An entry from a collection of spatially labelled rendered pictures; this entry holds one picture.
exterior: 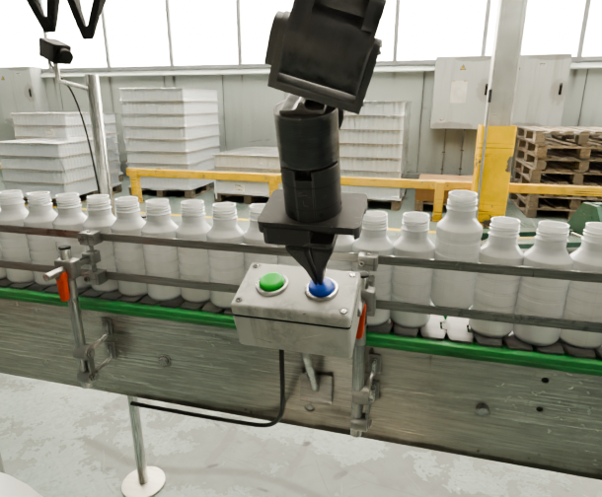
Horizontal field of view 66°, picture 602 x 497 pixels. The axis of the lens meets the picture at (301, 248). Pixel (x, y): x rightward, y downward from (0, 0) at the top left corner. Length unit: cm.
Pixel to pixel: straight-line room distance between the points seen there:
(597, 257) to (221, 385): 58
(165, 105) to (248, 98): 181
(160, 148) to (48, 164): 143
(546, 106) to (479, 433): 690
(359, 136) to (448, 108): 179
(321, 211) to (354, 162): 563
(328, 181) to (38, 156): 659
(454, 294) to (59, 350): 68
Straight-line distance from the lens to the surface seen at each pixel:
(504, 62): 531
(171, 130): 688
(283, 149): 42
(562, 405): 74
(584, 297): 71
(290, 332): 54
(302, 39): 38
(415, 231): 66
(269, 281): 54
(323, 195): 43
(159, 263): 78
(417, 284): 67
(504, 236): 67
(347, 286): 54
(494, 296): 68
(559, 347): 73
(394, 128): 596
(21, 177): 722
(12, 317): 99
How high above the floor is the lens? 132
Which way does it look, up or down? 18 degrees down
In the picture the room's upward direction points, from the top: straight up
